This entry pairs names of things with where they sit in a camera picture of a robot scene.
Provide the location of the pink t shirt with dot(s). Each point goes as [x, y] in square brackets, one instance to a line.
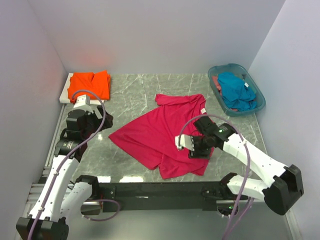
[150, 138]

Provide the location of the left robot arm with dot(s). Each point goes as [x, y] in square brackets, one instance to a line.
[50, 217]

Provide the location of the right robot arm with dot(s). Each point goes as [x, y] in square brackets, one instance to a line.
[279, 186]

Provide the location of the blue t shirt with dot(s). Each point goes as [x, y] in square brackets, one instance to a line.
[235, 94]

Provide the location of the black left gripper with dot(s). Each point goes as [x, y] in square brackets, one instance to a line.
[92, 115]

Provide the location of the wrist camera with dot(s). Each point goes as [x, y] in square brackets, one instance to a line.
[184, 141]
[82, 101]

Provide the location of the teal plastic basket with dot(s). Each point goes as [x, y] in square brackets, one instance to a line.
[241, 72]

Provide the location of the white foam pad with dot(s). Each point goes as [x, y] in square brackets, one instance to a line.
[63, 99]

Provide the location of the salmon t shirt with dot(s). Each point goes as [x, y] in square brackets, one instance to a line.
[217, 84]

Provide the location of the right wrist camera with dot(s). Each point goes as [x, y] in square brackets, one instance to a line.
[184, 141]

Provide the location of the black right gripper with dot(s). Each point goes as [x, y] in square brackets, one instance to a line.
[197, 154]

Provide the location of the aluminium frame rail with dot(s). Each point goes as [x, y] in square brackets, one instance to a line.
[37, 186]

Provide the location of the orange folded t shirt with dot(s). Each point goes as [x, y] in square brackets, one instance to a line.
[98, 83]

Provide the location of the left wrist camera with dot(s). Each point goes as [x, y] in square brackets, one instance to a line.
[82, 101]

